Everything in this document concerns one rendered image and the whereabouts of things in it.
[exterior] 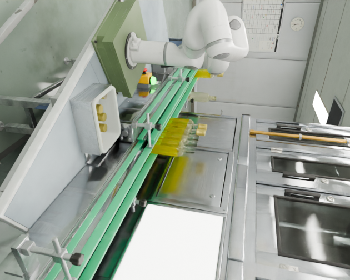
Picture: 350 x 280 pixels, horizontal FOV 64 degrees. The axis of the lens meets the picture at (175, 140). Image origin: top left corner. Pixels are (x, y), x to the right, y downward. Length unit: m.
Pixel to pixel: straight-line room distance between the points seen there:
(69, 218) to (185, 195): 0.51
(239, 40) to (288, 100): 6.66
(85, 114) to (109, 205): 0.32
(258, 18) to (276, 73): 1.35
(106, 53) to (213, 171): 0.72
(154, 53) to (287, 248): 0.91
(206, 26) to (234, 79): 6.48
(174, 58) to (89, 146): 0.48
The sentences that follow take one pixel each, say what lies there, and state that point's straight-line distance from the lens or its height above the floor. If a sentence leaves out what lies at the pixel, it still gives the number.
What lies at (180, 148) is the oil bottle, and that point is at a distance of 1.26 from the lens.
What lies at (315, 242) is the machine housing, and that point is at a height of 1.65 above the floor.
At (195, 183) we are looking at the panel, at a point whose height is 1.16.
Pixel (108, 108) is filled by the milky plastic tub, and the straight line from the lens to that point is 1.17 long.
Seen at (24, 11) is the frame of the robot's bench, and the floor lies 0.20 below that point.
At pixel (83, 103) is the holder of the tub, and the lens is 1.01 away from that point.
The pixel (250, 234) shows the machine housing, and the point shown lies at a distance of 1.15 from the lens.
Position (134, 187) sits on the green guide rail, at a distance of 1.15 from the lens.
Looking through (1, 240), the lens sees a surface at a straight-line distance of 1.30.
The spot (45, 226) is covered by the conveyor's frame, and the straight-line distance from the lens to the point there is 0.96.
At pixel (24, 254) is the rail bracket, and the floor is 0.87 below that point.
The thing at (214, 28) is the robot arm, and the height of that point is 1.22.
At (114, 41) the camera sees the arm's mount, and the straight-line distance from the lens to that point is 1.12.
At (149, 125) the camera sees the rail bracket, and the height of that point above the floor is 0.97.
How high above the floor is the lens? 1.32
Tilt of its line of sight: 12 degrees down
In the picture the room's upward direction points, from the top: 97 degrees clockwise
